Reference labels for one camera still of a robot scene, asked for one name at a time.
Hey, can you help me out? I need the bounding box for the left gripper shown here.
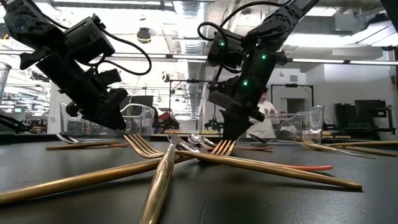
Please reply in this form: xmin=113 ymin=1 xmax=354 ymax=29
xmin=37 ymin=53 xmax=129 ymax=131

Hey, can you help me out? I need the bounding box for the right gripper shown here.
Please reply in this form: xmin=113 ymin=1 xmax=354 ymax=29
xmin=208 ymin=72 xmax=272 ymax=140

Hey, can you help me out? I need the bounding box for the clear plastic bin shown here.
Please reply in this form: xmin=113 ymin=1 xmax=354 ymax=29
xmin=238 ymin=105 xmax=325 ymax=144
xmin=60 ymin=101 xmax=155 ymax=140
xmin=0 ymin=61 xmax=12 ymax=103

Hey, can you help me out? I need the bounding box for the gold fork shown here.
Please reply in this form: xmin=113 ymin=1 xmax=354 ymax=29
xmin=323 ymin=140 xmax=398 ymax=149
xmin=0 ymin=139 xmax=237 ymax=205
xmin=300 ymin=136 xmax=376 ymax=159
xmin=123 ymin=133 xmax=364 ymax=190

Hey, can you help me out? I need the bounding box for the gold knife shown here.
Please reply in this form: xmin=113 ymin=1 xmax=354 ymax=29
xmin=45 ymin=141 xmax=125 ymax=151
xmin=340 ymin=145 xmax=398 ymax=157
xmin=139 ymin=133 xmax=184 ymax=224

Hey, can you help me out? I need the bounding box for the small black background robot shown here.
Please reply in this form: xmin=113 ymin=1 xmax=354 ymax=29
xmin=203 ymin=116 xmax=225 ymax=132

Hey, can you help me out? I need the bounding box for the black monitor screen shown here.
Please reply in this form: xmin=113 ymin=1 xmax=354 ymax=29
xmin=119 ymin=95 xmax=155 ymax=109

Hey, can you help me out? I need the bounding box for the person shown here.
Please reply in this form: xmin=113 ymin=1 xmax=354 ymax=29
xmin=277 ymin=111 xmax=290 ymax=125
xmin=247 ymin=88 xmax=279 ymax=140

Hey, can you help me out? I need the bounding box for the wooden background workbench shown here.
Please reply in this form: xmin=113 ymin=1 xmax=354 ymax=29
xmin=155 ymin=129 xmax=222 ymax=138

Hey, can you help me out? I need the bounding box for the black equipment rack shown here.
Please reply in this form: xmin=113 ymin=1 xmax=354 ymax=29
xmin=333 ymin=98 xmax=397 ymax=141

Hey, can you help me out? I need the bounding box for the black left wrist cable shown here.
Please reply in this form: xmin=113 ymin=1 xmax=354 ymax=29
xmin=93 ymin=18 xmax=153 ymax=77

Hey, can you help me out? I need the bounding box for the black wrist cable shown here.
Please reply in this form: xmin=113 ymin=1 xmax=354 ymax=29
xmin=93 ymin=18 xmax=153 ymax=77
xmin=197 ymin=0 xmax=293 ymax=43

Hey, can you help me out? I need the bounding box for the black background frame stand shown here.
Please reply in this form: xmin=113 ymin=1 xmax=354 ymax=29
xmin=269 ymin=83 xmax=315 ymax=116

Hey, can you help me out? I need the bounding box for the black overhead camera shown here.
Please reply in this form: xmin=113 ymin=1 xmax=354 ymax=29
xmin=136 ymin=27 xmax=152 ymax=45

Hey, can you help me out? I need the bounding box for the frame light bar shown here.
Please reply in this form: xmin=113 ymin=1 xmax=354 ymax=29
xmin=0 ymin=49 xmax=398 ymax=67

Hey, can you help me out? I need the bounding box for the silver ventilation duct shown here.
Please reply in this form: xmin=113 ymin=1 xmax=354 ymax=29
xmin=172 ymin=0 xmax=208 ymax=121

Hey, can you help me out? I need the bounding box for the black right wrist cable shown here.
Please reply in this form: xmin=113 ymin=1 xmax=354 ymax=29
xmin=197 ymin=0 xmax=293 ymax=43

